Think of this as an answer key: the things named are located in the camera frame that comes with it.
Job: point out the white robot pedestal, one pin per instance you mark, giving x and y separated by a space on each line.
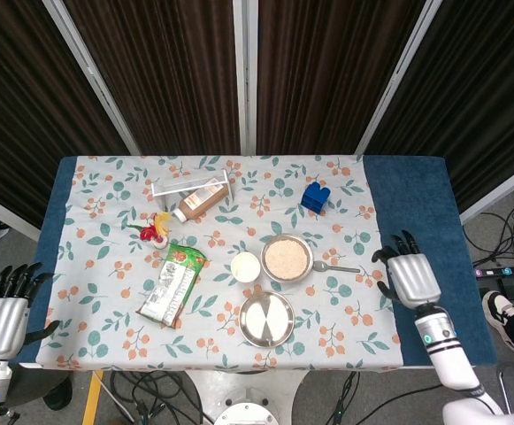
245 394

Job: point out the red yellow feather shuttlecock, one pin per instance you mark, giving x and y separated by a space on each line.
152 232

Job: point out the dark folding screen panel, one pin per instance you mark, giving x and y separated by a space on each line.
323 75
168 75
482 97
22 110

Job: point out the brown liquid bottle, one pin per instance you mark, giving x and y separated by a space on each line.
201 199

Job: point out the metal bowl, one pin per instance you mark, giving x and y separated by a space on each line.
310 261

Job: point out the white paper cup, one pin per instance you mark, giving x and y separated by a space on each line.
245 267

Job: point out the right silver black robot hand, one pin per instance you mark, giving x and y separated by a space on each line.
411 279

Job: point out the round metal plate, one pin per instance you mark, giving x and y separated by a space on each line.
266 319

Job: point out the uncooked rice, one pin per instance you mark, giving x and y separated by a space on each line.
286 259

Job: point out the metal spoon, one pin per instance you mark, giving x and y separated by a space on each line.
339 268

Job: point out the white black sneaker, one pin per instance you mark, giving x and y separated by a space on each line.
497 316

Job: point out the floral tablecloth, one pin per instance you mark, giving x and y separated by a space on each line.
106 319

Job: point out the blue toy block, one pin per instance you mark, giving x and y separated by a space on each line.
315 198

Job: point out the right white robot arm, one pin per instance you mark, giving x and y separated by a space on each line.
449 358

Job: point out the blue table cover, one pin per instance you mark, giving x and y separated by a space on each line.
416 199

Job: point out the green snack bag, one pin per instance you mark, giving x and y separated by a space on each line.
172 288

